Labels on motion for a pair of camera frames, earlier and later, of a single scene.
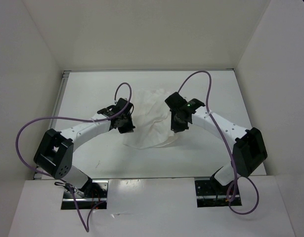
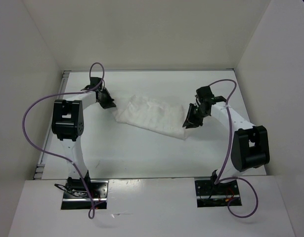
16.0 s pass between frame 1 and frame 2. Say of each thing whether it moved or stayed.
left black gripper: moved
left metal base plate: stayed
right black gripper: moved
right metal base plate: stayed
